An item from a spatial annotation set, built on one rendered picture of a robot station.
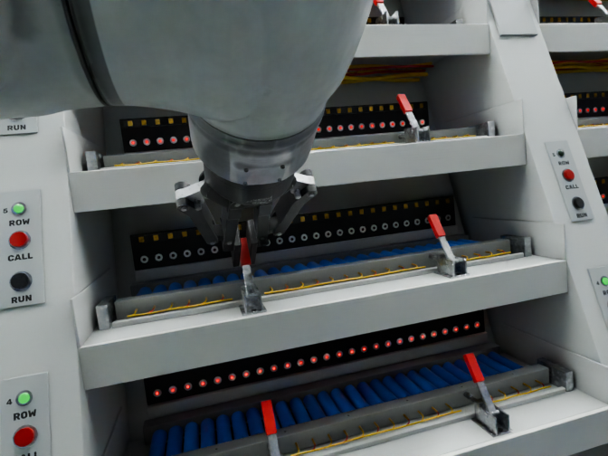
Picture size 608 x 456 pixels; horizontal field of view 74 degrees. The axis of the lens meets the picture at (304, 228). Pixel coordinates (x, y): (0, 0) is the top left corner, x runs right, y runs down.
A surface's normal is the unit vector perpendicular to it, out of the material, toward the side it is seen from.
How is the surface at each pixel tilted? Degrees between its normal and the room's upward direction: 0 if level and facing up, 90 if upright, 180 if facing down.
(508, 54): 90
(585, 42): 109
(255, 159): 167
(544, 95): 90
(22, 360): 90
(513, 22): 90
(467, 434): 19
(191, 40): 159
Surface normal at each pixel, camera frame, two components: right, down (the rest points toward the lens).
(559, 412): -0.11, -0.99
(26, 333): 0.20, -0.26
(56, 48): 0.29, 0.78
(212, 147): -0.57, 0.70
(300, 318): 0.25, 0.07
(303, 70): 0.37, 0.87
